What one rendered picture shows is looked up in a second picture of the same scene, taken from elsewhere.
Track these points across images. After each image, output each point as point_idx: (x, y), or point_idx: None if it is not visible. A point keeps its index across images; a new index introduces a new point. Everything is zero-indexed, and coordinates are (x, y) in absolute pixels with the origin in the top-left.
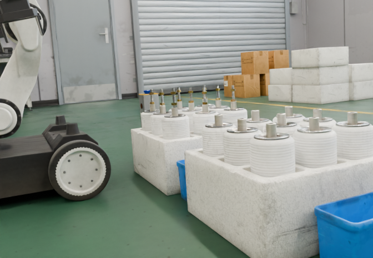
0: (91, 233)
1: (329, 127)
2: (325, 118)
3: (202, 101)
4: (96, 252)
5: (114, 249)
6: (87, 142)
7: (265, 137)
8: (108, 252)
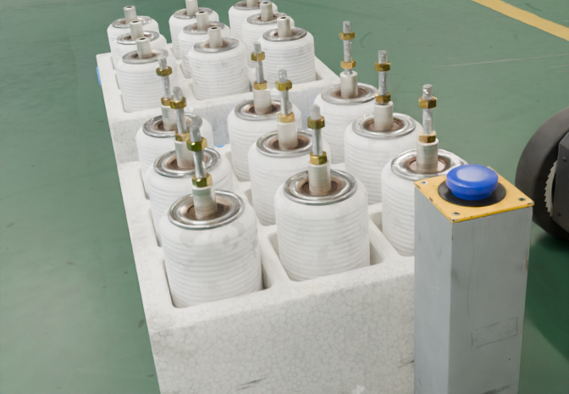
0: (488, 148)
1: (175, 12)
2: (124, 38)
3: (214, 189)
4: (462, 124)
5: (443, 127)
6: (562, 109)
7: (258, 5)
8: (449, 124)
